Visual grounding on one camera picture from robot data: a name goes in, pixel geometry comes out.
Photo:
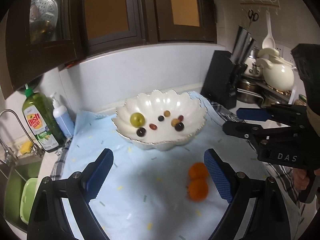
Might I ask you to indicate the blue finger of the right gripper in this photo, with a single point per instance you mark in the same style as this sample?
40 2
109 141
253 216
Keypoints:
255 114
256 132

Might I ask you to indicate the larger tan longan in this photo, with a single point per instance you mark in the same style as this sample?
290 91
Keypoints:
174 122

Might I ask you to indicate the light blue patterned cloth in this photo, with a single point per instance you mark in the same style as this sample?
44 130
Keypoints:
155 179

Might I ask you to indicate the green apple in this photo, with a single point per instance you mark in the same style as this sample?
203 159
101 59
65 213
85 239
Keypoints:
137 120

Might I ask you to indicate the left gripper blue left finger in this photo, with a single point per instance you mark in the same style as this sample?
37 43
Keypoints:
95 173

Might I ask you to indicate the white rice spoon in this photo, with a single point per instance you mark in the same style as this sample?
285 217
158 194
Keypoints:
268 41

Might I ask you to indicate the green dish soap bottle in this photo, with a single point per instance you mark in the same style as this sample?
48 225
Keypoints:
38 113

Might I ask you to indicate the black white checkered towel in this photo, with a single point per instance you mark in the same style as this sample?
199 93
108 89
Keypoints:
225 114

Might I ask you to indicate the green plastic basin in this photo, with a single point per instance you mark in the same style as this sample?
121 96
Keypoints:
27 199

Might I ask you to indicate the white scalloped ceramic bowl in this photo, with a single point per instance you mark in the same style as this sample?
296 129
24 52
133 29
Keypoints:
152 106

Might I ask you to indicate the jar of red sauce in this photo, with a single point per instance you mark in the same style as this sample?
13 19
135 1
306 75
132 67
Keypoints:
301 100

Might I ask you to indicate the white wall outlets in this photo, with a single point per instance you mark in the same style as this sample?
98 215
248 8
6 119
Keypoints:
285 53

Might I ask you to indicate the chrome kitchen faucet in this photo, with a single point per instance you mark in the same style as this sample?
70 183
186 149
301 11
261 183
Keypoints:
15 134

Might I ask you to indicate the blue white pump bottle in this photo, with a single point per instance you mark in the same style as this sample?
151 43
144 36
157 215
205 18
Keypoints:
62 117

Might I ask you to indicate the orange mandarin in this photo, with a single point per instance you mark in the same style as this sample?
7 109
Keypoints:
198 190
198 171

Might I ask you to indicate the small tan longan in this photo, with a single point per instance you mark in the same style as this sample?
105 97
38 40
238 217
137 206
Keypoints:
167 113

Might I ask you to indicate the black scissors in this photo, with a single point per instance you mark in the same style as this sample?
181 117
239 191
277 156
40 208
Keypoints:
253 16

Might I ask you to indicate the dark grape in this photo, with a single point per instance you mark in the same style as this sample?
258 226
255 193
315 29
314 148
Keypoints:
141 132

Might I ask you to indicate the person's right hand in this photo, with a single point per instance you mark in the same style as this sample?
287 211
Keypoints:
300 179

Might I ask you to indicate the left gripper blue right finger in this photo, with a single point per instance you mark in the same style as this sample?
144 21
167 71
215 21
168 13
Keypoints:
221 174

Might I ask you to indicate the yellow sponge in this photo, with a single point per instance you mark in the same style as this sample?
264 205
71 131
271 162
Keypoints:
26 148

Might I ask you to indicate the black knife block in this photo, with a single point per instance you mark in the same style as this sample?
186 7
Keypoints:
226 69

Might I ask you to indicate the red cherry tomato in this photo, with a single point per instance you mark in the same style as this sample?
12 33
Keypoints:
153 127

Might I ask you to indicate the stainless steel sink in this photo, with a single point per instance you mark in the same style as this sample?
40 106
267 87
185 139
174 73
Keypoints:
13 180

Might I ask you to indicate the dark wooden window frame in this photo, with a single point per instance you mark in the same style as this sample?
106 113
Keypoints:
91 27

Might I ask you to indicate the dark plum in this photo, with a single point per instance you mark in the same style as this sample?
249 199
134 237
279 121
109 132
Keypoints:
179 126

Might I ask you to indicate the cream ceramic teapot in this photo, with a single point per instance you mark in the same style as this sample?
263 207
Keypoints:
277 72

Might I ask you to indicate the stainless steel pot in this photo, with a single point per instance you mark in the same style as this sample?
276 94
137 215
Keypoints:
248 92

